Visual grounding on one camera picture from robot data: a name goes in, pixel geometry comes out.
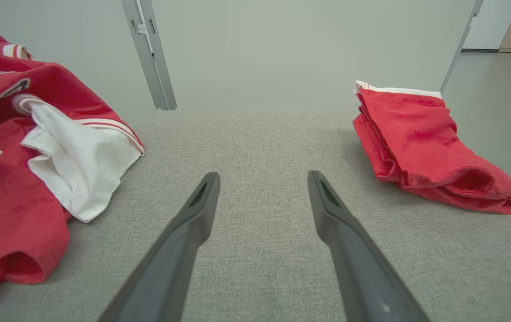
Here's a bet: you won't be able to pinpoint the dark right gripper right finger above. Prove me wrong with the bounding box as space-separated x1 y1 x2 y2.
307 170 430 322

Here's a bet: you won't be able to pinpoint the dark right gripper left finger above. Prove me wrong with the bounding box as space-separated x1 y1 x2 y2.
98 172 221 322

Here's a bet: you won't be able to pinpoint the red shorts with white stripes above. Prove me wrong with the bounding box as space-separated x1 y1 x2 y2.
352 80 511 215

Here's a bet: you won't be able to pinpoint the red jersey with white sleeves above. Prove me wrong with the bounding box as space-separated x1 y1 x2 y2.
0 9 145 308

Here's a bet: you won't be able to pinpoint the grey metal partition post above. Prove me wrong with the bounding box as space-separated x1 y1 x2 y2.
140 0 178 110
439 0 485 93
121 0 167 111

